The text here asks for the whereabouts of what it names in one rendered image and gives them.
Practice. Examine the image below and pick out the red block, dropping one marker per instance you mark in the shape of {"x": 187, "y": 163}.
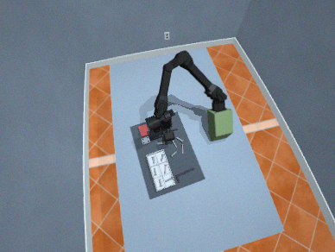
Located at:
{"x": 144, "y": 130}

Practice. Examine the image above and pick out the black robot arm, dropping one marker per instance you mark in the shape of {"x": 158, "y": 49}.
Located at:
{"x": 184, "y": 60}

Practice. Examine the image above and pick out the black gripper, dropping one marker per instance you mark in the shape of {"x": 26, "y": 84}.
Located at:
{"x": 168, "y": 134}

